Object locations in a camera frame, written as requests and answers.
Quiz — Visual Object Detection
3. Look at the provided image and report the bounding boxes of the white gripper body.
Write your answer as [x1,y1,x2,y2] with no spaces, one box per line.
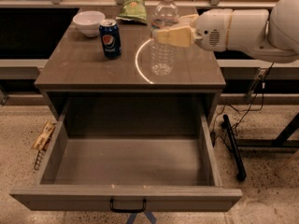
[192,8,233,52]

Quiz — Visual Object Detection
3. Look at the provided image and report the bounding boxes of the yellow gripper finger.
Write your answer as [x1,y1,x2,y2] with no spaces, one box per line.
[151,26,195,48]
[176,14,199,27]

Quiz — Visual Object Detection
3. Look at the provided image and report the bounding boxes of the clear plastic water bottle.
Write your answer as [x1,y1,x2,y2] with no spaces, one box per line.
[150,0,178,76]

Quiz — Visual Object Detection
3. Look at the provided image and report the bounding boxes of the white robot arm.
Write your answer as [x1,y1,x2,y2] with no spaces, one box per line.
[151,0,299,63]

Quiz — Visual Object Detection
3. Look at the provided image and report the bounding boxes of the open grey top drawer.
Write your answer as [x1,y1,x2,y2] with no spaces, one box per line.
[10,95,242,212]

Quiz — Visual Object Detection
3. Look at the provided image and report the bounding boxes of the green chip bag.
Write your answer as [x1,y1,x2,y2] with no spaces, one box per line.
[117,0,148,24]

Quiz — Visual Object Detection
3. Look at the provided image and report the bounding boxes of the blue Pepsi can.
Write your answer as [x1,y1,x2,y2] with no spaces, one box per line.
[99,19,121,59]

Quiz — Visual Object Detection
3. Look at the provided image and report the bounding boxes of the white ceramic bowl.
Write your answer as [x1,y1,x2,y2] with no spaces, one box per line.
[73,10,106,37]

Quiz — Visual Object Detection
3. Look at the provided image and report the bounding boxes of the grey wooden cabinet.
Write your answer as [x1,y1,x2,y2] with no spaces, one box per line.
[36,21,225,117]

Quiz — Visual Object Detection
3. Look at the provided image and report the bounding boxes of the yellow snack packet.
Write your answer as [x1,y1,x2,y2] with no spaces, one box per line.
[32,120,55,150]

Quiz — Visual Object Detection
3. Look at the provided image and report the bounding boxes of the blue tape on floor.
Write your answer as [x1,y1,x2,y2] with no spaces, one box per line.
[126,212,157,224]

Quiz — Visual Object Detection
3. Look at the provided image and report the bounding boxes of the black cable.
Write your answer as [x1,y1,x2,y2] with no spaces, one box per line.
[210,59,278,147]

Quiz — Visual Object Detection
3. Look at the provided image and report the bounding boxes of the black drawer handle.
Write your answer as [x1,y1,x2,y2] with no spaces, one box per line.
[109,199,147,213]

